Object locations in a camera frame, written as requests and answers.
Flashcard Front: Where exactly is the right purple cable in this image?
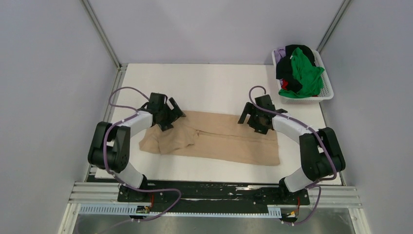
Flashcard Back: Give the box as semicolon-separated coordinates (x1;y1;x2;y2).
248;85;338;190

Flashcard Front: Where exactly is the aluminium frame post right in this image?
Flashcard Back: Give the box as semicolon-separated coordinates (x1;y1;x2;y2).
316;0;353;53

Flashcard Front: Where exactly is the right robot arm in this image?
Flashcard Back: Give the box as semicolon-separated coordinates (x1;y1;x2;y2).
238;95;346;204

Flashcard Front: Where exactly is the aluminium frame post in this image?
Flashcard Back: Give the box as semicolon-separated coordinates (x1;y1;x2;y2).
80;0;122;70
316;0;353;53

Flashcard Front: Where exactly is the white slotted cable duct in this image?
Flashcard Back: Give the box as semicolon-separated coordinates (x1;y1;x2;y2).
78;204;282;218

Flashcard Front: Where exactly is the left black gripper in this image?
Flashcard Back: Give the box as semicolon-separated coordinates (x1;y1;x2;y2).
157;98;185;132

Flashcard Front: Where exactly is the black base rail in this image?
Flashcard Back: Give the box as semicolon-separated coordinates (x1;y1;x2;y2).
117;180;310;212

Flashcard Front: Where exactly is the beige t shirt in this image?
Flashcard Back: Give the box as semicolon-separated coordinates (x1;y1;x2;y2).
139;111;280;166

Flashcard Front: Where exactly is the aluminium frame post left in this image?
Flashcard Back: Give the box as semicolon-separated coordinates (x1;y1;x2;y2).
80;0;122;70

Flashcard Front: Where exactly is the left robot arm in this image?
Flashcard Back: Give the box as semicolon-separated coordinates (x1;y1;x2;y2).
88;93;186;201

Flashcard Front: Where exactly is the black t shirt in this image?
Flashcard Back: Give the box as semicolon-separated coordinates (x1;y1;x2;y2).
276;44;315;93

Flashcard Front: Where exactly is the lavender t shirt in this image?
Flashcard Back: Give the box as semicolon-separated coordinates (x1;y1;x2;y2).
274;46;286;63

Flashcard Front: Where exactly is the green t shirt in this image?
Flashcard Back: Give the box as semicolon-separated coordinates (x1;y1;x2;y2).
279;48;325;99

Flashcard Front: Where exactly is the red garment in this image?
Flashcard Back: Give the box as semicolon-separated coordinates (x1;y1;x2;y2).
280;79;289;90

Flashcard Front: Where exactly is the white plastic basket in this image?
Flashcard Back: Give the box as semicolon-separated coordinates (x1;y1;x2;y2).
272;44;334;104

